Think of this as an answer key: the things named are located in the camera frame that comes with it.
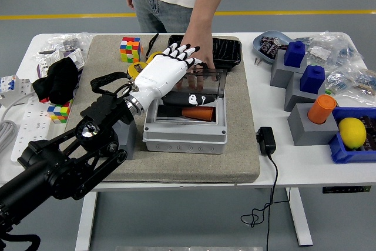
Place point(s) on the black pen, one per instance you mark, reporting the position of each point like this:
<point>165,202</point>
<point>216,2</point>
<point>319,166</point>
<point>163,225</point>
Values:
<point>46,52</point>

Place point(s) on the white packaging boxes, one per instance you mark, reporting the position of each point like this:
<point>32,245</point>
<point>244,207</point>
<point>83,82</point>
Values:
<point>75,58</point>

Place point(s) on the clear bag blue components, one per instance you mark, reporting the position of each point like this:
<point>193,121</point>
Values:
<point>348,52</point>
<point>355,85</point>

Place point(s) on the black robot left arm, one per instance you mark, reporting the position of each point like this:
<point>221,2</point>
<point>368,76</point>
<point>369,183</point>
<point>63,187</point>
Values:
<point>73,157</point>

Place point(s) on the blue plastic bin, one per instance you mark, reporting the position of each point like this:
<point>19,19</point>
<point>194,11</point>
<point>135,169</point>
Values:
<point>343,154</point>

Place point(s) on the colourful puzzle cube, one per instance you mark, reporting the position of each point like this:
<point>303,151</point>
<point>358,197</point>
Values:
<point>130,49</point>
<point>58,113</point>

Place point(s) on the grey electrical enclosure box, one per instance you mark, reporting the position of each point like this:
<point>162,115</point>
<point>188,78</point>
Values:
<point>185,139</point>

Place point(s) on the black plastic tray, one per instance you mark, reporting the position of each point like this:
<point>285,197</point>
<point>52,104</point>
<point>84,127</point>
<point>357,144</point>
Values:
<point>226,51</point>

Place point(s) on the person's left hand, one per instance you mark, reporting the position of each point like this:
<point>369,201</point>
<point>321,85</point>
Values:
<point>205,51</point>

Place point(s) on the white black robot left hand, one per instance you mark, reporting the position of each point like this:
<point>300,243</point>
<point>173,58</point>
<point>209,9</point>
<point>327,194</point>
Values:
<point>160,74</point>

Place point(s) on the blue bottle-shaped block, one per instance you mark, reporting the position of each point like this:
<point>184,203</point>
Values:
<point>312,80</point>
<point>294,54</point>

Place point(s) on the yellow tape measure square label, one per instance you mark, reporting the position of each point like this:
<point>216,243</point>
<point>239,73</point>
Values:
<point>133,69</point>

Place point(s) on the black cloth glove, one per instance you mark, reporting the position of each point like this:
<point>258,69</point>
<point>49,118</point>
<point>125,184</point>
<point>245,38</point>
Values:
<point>58,80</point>

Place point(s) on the orange cylindrical battery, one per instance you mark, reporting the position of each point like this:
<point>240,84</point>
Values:
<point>321,108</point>
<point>196,113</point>

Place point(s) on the clear plastic bag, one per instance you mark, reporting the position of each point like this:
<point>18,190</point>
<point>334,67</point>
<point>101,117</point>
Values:
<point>314,38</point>

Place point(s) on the white power strip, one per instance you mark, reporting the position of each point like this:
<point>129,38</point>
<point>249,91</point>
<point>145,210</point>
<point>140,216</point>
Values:
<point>33,121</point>

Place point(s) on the yellow lemon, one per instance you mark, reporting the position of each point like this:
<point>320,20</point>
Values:
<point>352,132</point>

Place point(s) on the clear bag small parts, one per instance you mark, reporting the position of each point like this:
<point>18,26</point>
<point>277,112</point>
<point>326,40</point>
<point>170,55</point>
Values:
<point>69,42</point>

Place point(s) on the black table control panel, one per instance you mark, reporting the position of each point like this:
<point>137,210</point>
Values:
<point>346,189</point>

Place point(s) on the dark snack packet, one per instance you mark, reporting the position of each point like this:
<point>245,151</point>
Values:
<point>270,50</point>
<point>268,39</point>

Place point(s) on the grey cube holder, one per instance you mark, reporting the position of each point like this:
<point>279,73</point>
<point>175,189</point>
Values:
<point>282,76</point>
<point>308,133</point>
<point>296,98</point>
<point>129,139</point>

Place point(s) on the smoky transparent box lid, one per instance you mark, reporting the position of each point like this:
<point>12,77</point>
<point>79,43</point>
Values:
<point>216,85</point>

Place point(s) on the person's left forearm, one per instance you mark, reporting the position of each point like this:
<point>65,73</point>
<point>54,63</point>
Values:
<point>205,4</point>

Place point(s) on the dark packets pile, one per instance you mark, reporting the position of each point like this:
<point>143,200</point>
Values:
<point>370,133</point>

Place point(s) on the pale blue dish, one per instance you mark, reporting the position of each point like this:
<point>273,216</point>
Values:
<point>258,52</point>

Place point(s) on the small green connector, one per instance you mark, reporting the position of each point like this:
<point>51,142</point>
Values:
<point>330,92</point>

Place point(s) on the grey-brown cushion mat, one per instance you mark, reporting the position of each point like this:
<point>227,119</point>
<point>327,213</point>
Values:
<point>176,168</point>

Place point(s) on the clear bag white connectors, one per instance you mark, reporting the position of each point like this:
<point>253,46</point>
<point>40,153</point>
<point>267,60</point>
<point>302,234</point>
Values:
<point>319,53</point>

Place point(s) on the white circuit breaker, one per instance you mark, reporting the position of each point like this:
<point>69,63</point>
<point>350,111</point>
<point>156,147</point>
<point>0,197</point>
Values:
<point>20,86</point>

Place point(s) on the yellow tape measure round label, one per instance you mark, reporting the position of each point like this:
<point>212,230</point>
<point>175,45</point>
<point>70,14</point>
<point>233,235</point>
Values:
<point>153,56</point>

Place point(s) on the white table leg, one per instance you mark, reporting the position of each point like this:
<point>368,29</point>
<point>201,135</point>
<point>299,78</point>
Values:
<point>299,218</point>
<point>86,218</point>

